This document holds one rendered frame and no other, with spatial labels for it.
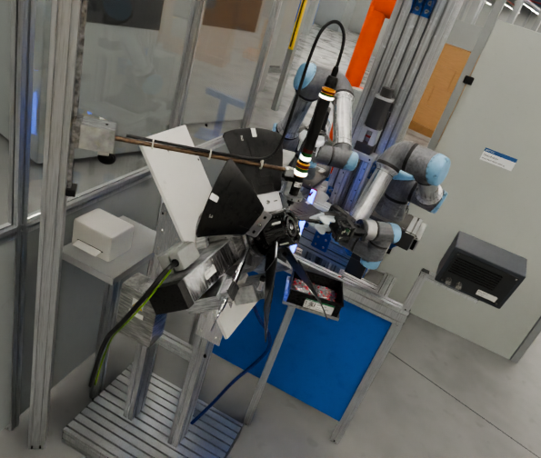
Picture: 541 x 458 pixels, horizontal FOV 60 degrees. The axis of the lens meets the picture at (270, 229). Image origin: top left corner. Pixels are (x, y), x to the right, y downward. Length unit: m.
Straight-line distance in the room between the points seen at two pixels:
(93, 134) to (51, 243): 0.38
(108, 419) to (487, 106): 2.67
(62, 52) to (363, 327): 1.55
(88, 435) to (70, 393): 0.31
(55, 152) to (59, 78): 0.20
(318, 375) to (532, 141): 1.91
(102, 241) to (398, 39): 1.57
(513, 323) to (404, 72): 2.05
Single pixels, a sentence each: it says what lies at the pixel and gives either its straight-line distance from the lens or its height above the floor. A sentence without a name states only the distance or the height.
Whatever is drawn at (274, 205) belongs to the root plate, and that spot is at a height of 1.25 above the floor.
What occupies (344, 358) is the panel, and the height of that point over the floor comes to 0.48.
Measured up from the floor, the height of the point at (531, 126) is 1.52.
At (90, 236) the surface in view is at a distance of 1.76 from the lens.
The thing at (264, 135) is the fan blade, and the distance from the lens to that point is 1.61.
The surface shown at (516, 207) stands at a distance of 3.38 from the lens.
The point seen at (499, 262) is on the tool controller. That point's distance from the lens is 1.89.
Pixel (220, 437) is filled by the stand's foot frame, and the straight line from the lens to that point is 2.30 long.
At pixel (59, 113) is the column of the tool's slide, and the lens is 1.39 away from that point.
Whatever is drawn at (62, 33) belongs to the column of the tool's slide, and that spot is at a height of 1.62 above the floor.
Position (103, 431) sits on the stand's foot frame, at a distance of 2.24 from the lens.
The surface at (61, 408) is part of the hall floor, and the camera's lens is 2.41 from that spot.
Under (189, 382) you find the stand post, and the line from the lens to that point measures 1.94.
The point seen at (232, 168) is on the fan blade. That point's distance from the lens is 1.28.
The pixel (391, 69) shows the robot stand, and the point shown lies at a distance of 2.40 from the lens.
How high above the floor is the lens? 1.90
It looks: 28 degrees down
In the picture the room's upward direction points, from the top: 18 degrees clockwise
